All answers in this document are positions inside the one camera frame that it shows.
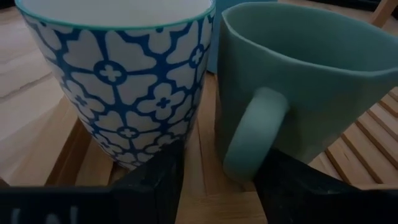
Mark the wooden slatted tray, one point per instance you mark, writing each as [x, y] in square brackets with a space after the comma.
[217, 202]

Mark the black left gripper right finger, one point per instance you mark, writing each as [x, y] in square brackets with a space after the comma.
[311, 199]

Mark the plain green mug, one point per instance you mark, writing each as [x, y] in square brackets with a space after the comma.
[311, 93]

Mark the white mug blue floral pattern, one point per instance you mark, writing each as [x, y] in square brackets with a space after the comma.
[118, 77]

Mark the plain blue mug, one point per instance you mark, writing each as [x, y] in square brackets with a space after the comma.
[214, 40]

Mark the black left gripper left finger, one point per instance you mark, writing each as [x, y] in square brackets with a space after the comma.
[155, 193]

